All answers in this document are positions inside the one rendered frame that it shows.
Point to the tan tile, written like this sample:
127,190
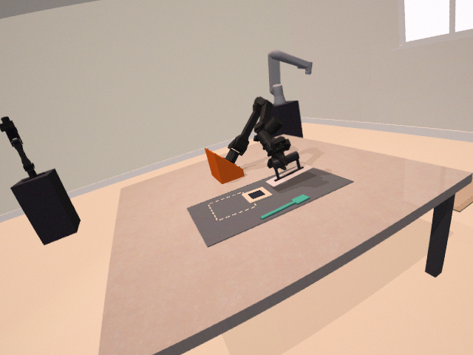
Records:
256,195

